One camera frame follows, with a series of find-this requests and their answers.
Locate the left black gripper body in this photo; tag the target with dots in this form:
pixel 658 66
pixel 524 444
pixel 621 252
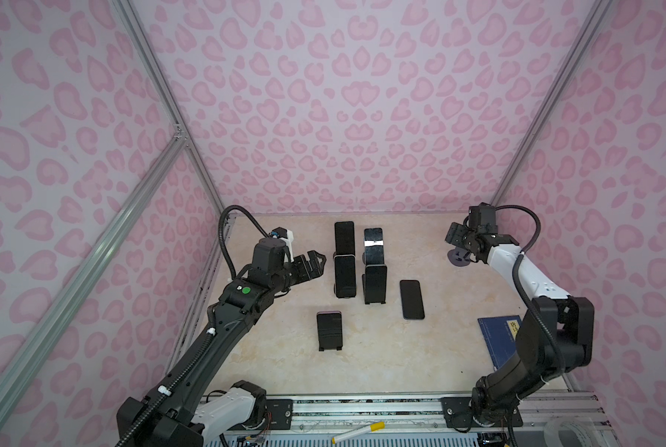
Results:
pixel 299 272

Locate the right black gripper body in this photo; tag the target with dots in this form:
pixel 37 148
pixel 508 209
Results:
pixel 462 237

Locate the grey round phone stand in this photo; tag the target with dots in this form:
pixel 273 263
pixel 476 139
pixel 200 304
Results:
pixel 460 257

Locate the purple phone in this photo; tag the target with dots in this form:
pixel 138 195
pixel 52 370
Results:
pixel 330 330

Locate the black phone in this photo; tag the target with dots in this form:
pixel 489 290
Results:
pixel 375 284
pixel 411 299
pixel 344 238
pixel 345 276
pixel 373 247

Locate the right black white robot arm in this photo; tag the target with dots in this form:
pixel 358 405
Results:
pixel 555 336

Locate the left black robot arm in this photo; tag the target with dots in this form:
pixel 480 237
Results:
pixel 165 416

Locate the blue book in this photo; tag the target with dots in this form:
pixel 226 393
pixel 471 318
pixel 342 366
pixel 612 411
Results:
pixel 499 334

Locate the white yellow marker pen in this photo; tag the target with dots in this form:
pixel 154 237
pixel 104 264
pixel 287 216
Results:
pixel 358 432

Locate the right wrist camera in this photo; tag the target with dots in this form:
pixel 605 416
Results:
pixel 482 219

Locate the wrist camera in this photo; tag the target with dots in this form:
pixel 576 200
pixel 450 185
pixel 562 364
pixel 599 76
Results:
pixel 287 236
pixel 482 219

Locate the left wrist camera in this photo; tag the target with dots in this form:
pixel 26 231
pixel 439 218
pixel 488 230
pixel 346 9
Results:
pixel 287 236

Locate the right corner aluminium post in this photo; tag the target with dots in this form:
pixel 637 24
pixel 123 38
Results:
pixel 593 25

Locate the corner aluminium post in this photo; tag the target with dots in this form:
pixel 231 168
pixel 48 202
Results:
pixel 132 23
pixel 593 25

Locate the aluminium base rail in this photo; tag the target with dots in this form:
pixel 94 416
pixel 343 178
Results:
pixel 246 416

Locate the diagonal aluminium frame bar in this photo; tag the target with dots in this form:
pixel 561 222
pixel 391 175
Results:
pixel 31 356

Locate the left corner aluminium post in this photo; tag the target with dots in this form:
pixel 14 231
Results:
pixel 132 23

